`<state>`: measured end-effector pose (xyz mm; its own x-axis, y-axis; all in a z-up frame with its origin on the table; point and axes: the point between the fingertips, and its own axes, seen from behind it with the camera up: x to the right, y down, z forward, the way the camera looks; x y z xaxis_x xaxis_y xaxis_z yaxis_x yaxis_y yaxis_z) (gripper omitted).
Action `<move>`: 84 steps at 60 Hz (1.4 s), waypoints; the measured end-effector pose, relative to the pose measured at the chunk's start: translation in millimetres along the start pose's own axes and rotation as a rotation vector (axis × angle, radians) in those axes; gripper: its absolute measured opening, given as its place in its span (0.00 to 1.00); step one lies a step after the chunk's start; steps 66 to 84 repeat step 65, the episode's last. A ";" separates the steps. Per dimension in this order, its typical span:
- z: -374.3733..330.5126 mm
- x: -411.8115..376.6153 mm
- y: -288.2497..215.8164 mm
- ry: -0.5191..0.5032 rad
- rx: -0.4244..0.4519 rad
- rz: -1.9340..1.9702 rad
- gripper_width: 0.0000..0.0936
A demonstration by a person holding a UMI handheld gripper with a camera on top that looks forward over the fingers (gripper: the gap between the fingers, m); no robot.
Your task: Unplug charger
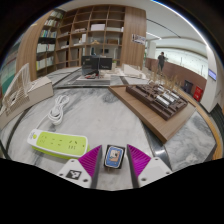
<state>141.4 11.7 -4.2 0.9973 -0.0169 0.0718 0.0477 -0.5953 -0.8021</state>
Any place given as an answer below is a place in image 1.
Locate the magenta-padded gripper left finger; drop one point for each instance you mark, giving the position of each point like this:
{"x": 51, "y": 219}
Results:
{"x": 90, "y": 160}

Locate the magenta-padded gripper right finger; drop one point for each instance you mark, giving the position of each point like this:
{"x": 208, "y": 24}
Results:
{"x": 139, "y": 160}

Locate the black charger block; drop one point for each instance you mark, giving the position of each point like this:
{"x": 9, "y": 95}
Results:
{"x": 114, "y": 157}

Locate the white and green power strip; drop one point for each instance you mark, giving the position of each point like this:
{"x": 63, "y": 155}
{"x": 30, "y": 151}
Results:
{"x": 61, "y": 143}

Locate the brown architectural model on board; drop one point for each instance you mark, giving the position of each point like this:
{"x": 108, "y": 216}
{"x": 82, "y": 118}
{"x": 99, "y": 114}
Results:
{"x": 156, "y": 100}

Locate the black bin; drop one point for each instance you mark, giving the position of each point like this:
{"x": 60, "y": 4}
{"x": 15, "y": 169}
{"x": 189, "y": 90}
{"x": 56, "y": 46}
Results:
{"x": 188, "y": 86}

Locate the small white architectural model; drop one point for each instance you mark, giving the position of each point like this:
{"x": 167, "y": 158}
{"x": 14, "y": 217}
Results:
{"x": 133, "y": 70}

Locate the black architectural model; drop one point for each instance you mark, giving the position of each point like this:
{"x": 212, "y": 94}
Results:
{"x": 90, "y": 65}

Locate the person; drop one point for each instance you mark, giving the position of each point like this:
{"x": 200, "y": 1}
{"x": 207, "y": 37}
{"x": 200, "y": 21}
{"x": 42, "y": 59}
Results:
{"x": 161, "y": 61}

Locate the bookshelf with books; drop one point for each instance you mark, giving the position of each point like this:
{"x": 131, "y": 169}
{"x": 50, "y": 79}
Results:
{"x": 45, "y": 46}

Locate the wooden shelf unit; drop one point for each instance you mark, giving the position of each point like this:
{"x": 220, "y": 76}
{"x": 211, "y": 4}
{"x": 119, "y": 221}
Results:
{"x": 96, "y": 30}

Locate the blue wall screen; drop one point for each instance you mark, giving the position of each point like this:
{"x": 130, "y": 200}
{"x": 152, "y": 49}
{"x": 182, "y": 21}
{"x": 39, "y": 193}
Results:
{"x": 212, "y": 74}

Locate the wall poster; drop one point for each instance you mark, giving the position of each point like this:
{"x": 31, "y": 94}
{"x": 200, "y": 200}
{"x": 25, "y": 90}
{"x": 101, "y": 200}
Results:
{"x": 138, "y": 39}

